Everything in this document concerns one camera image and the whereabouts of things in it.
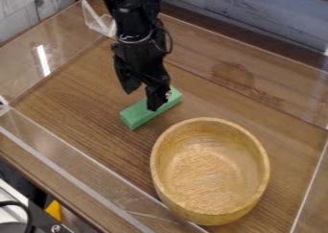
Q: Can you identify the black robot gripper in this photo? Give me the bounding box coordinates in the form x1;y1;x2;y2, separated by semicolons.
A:
111;32;171;111

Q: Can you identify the clear acrylic corner bracket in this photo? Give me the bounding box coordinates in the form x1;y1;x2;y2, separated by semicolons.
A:
80;0;116;38

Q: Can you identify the black cable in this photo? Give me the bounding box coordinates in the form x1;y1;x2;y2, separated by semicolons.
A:
0;200;35;233

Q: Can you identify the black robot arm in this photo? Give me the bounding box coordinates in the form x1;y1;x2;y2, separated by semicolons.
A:
103;0;172;111

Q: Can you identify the green rectangular block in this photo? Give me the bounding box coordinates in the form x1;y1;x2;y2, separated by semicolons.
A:
119;86;183;129

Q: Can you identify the black and yellow equipment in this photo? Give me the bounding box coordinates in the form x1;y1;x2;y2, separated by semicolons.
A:
28;191;75;233

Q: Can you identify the brown wooden bowl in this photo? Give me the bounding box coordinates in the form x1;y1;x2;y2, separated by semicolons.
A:
150;117;270;225

